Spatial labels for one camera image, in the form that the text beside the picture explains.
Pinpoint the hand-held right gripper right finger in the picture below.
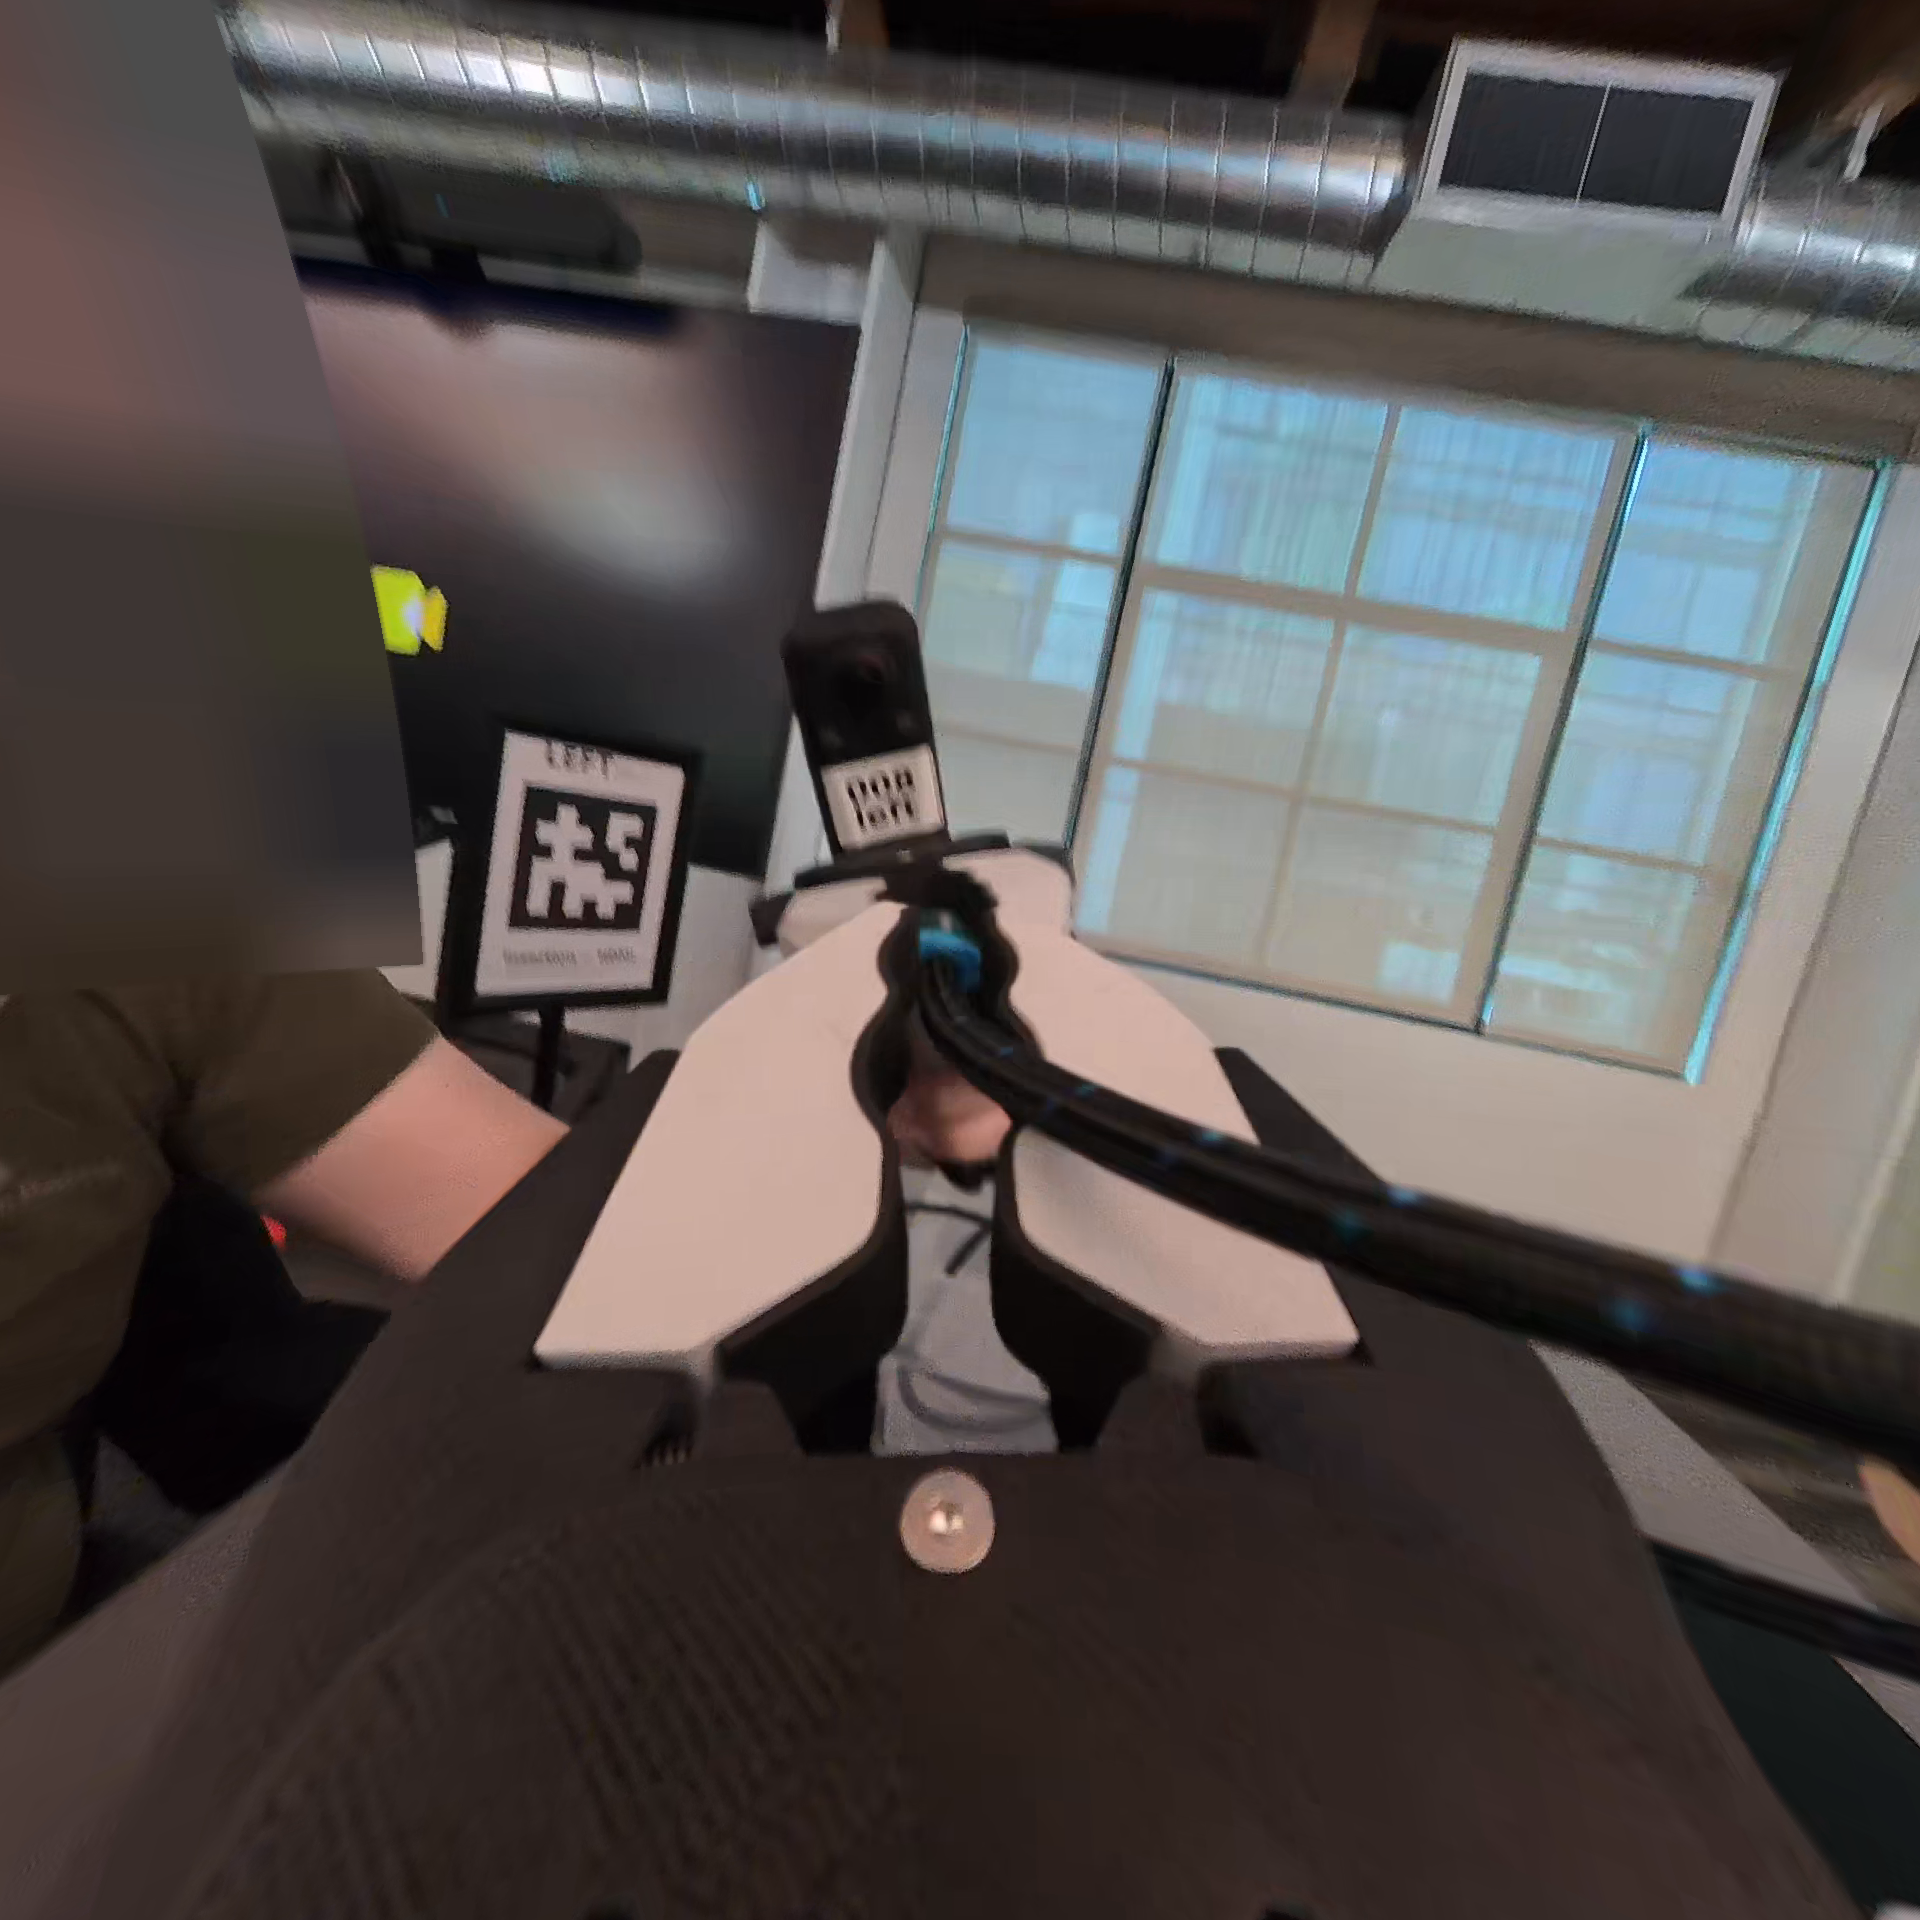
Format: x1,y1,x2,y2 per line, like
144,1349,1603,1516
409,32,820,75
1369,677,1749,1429
984,907,1368,1367

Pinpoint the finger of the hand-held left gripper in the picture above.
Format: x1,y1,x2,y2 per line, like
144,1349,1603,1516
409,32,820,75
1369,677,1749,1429
960,844,1077,977
751,884,887,986

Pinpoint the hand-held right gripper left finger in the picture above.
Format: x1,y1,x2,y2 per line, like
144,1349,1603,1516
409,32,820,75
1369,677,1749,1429
533,901,906,1378

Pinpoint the black braided hdmi cable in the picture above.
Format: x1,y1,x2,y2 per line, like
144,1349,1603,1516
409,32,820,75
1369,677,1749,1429
897,879,1920,1466

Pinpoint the person's left forearm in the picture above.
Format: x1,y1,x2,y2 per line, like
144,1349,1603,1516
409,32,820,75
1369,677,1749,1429
247,1032,577,1289

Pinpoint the person's left hand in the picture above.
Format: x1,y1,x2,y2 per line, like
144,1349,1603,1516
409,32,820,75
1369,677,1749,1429
897,1067,1004,1176

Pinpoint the large paned window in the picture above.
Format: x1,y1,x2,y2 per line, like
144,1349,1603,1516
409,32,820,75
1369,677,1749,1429
912,321,1896,1087

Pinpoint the yellow sticker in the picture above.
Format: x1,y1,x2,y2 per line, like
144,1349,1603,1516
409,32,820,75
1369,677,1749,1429
371,565,451,659

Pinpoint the person's olive shirt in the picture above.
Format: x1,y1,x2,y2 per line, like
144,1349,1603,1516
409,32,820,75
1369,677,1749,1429
0,968,442,1671

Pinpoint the white vent grille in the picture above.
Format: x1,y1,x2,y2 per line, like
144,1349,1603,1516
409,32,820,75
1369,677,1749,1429
1417,37,1784,251

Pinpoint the black wall board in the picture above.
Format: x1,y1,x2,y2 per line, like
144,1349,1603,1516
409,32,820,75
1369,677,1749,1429
293,257,867,889

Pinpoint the silver ventilation duct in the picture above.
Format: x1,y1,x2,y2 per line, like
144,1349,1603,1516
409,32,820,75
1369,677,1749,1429
224,0,1920,377

